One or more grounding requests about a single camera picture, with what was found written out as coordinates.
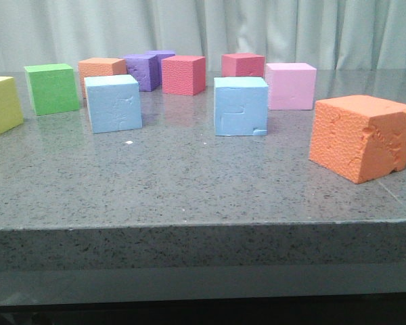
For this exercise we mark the near orange foam cube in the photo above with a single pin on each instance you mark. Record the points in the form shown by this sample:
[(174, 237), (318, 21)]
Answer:
[(359, 137)]

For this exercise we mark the rear purple foam cube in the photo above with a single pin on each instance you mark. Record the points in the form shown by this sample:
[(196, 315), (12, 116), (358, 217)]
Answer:
[(160, 55)]

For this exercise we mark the red foam cube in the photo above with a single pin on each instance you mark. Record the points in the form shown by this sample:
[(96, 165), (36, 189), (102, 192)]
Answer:
[(184, 75), (242, 65)]

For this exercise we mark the pink foam cube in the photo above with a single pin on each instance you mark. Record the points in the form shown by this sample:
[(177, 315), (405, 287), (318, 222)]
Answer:
[(291, 85)]

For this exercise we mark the green foam cube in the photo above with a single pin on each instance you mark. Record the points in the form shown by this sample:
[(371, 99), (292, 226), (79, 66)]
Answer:
[(52, 88)]

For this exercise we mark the purple foam cube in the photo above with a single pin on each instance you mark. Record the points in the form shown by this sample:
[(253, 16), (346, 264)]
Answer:
[(160, 55), (144, 69)]

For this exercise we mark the right red foam cube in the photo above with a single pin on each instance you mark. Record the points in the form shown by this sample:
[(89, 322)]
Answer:
[(242, 65)]

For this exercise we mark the far orange foam cube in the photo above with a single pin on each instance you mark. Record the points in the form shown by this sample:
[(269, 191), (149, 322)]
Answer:
[(96, 67)]

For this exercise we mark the front purple foam cube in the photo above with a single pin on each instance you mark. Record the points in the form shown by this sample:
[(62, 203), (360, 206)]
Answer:
[(144, 69)]

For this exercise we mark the light blue foam cube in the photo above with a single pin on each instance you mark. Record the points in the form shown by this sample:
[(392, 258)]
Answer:
[(113, 103), (240, 106)]

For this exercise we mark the left red foam cube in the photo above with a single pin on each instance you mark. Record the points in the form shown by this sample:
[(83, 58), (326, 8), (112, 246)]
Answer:
[(184, 75)]

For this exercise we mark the pale grey curtain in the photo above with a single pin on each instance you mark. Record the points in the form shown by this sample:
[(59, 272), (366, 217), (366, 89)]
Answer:
[(345, 35)]

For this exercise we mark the yellow foam cube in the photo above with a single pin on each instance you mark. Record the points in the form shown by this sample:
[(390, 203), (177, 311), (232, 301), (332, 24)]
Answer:
[(10, 109)]

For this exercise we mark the orange foam cube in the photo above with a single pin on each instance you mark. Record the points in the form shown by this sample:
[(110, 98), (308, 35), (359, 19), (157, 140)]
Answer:
[(359, 137), (96, 67)]

